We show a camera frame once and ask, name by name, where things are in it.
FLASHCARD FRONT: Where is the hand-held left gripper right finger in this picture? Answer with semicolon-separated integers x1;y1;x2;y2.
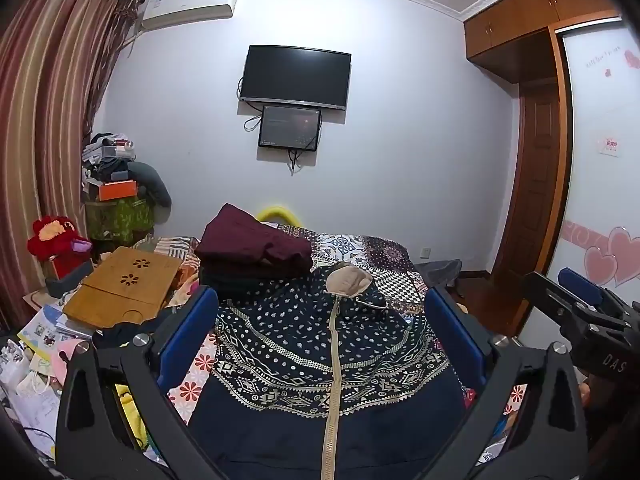
415;285;589;480

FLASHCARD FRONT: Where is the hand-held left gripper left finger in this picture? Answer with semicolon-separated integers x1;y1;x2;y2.
56;285;236;480

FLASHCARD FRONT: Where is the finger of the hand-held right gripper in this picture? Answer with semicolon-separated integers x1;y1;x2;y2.
557;267;640;317
522;271;633;333

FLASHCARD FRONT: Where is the navy patterned hooded jacket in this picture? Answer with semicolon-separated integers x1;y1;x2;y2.
187;261;481;480

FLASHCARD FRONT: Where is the pile of clothes and boxes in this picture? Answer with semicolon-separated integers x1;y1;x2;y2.
82;132;138;186

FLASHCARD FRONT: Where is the peach cartoon blanket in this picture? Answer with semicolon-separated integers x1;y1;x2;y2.
167;260;202;307

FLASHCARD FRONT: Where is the dark blue folded garment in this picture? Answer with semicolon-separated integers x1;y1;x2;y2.
199;265;321;307

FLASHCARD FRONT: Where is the dark cloth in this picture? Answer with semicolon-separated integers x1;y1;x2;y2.
95;320;166;348

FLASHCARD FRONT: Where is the wooden lap desk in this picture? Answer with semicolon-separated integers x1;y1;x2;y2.
62;246;183;331

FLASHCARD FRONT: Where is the white heart-print wardrobe door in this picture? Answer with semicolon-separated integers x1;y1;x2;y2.
557;17;640;306

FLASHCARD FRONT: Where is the maroon folded garment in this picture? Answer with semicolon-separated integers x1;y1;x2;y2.
194;203;315;277

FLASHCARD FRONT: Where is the patchwork bedspread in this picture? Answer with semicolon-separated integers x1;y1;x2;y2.
132;223;531;466

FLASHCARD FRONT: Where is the yellow cloth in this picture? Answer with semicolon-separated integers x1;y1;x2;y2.
114;382;151;456

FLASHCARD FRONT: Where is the pink cloth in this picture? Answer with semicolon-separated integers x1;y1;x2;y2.
50;339;91;391

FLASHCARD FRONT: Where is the green patterned cloth cover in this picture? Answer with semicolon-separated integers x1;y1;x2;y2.
84;196;156;243

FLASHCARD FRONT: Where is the stack of picture books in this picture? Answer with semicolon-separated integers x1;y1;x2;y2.
17;302;96;361

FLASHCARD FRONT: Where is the orange box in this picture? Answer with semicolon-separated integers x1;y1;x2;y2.
98;179;138;202

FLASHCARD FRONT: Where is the red plush toy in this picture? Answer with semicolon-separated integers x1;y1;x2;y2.
27;216;93;281

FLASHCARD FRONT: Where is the white paper bag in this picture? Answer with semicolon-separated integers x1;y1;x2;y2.
0;340;62;461

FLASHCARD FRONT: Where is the striped brown curtain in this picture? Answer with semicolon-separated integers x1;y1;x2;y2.
0;0;143;331

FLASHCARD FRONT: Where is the white air conditioner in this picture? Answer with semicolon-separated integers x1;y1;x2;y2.
141;0;241;31

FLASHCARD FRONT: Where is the yellow foam ring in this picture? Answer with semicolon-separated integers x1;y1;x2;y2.
257;203;306;226

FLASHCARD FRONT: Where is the small black wall monitor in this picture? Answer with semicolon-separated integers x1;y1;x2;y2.
258;104;322;152

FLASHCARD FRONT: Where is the black wall television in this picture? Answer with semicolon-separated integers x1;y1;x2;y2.
238;45;352;112

